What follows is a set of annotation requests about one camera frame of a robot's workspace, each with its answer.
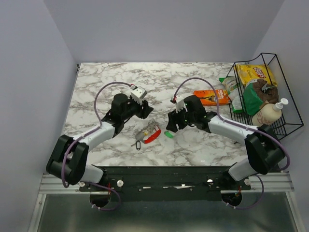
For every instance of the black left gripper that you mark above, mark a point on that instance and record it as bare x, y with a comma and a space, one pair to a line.
143, 113

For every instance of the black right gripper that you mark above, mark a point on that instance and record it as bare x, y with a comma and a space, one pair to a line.
173, 119

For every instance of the green key tag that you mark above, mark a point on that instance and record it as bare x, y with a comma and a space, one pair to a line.
168, 134

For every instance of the red handled steel key organizer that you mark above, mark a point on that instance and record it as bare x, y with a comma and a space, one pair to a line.
153, 130

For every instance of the black key tag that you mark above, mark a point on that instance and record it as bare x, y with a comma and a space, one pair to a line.
138, 145

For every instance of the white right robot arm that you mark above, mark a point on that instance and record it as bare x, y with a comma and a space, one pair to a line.
264, 151

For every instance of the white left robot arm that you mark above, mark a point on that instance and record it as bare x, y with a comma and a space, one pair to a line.
69, 157

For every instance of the orange razor box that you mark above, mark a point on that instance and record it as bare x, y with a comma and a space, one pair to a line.
211, 98

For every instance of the white green snack bag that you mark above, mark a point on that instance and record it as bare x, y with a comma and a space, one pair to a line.
232, 88

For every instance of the yellow chips bag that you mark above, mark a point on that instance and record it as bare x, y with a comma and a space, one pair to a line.
249, 72

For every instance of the cream lotion pump bottle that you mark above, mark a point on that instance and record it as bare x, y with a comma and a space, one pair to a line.
269, 113

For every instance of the brown crumpled bag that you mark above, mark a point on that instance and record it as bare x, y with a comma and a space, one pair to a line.
266, 92

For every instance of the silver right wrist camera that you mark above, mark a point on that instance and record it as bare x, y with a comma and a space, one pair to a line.
179, 103

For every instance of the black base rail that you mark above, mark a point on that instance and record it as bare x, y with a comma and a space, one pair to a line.
183, 183

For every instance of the black wire rack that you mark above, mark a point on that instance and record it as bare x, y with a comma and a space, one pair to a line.
291, 120

